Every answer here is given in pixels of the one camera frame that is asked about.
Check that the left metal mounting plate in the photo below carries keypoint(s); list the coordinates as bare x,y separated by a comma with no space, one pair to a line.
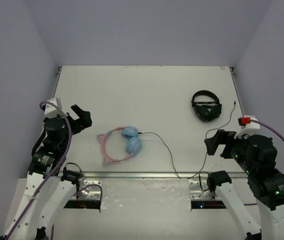
90,190

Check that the black wrapped headphones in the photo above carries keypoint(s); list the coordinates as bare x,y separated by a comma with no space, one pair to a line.
206,111

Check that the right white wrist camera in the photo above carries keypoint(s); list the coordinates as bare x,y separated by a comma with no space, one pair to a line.
248,127

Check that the pink and blue cat-ear headphones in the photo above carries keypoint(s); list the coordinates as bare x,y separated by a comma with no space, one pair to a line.
133,146

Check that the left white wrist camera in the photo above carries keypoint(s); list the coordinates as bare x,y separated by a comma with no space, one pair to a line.
50,111

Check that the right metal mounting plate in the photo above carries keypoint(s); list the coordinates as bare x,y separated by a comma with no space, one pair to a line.
200,192

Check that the metal mounting plate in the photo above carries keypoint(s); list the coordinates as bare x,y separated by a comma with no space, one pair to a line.
90,190
200,192

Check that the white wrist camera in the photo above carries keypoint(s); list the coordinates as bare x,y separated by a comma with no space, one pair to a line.
50,111
248,127

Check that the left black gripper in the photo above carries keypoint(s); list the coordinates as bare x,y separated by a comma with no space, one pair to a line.
74,122

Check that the aluminium table edge rail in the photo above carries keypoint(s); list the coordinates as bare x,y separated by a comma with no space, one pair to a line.
150,175

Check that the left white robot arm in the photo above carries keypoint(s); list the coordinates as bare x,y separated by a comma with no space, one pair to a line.
46,193

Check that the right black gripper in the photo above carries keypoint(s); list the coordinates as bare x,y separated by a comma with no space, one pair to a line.
226,138

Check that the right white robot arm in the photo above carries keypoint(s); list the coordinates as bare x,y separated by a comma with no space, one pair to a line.
256,155

